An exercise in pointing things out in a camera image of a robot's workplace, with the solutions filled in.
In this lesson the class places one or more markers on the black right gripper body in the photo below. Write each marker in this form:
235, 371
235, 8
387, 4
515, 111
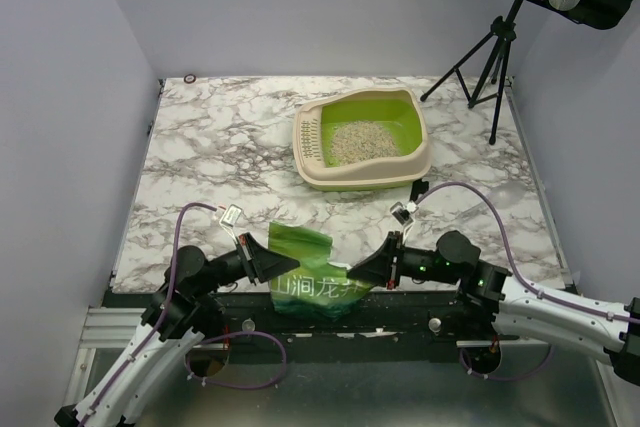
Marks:
393, 259

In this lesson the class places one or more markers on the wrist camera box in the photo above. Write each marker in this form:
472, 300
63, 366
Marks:
403, 213
228, 218

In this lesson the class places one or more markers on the green and beige litter box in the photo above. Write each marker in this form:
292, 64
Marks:
397, 109

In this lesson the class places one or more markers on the clear plastic litter scoop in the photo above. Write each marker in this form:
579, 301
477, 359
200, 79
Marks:
503, 196

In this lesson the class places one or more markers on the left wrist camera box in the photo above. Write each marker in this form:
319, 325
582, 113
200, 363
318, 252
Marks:
228, 218

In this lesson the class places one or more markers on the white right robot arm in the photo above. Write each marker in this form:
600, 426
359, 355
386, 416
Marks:
491, 303

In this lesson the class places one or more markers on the black mounting rail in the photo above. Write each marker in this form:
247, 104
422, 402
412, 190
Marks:
382, 327

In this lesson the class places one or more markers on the clean litter pile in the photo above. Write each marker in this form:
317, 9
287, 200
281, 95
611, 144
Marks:
361, 141

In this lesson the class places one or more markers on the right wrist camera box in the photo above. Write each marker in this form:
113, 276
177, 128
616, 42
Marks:
403, 213

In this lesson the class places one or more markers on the black T-shaped bracket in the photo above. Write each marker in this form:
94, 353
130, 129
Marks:
419, 188

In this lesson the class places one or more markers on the green cat litter bag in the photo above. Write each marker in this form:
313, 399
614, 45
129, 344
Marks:
317, 289

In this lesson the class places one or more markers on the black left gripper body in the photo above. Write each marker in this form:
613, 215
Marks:
246, 256

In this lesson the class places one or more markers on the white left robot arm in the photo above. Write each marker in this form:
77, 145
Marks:
182, 313

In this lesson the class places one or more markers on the black tripod stand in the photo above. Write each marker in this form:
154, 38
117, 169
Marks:
492, 80

